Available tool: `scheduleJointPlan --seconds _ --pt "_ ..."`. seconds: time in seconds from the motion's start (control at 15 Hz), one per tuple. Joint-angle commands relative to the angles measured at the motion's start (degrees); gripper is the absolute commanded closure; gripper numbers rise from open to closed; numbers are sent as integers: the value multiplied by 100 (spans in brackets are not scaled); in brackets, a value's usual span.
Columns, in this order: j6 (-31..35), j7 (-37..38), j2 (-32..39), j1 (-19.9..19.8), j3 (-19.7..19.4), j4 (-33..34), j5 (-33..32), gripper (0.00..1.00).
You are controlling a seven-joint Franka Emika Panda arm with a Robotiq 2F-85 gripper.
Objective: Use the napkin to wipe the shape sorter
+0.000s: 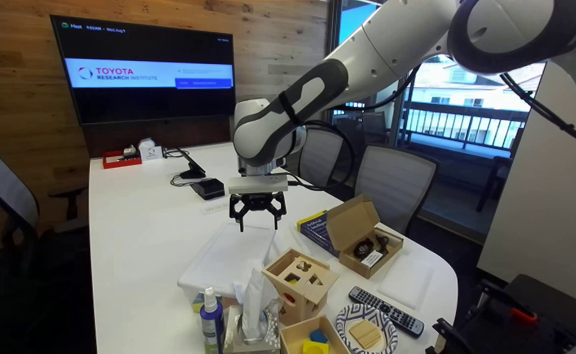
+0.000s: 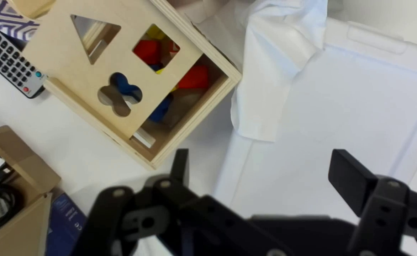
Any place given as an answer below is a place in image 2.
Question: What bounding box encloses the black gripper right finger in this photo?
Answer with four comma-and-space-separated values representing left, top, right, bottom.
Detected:
327, 148, 417, 256

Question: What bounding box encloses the wooden shape sorter box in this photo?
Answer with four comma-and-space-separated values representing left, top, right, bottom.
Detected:
21, 0, 243, 169

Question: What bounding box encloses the black remote control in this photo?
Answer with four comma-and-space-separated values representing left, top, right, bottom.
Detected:
0, 18, 48, 99

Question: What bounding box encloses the dark blue printed card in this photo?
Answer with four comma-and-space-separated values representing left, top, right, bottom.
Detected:
44, 190, 88, 256

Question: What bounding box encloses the red wooden shape block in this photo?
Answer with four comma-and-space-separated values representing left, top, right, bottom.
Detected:
134, 38, 162, 67
175, 64, 212, 92

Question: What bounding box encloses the tan wooden block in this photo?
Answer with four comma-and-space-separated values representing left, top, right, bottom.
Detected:
7, 0, 57, 20

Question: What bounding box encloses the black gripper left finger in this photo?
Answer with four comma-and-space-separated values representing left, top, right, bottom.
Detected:
71, 148, 248, 256

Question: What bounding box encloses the white paper napkin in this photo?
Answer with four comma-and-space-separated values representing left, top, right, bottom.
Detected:
195, 0, 330, 144

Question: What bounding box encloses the open cardboard box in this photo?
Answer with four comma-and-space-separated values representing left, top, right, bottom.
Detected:
0, 125, 63, 256

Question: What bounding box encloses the clear plastic container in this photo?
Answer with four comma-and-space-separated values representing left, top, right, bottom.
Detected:
214, 16, 417, 225

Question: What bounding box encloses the blue wooden shape block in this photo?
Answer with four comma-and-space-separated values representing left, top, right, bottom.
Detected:
108, 71, 144, 102

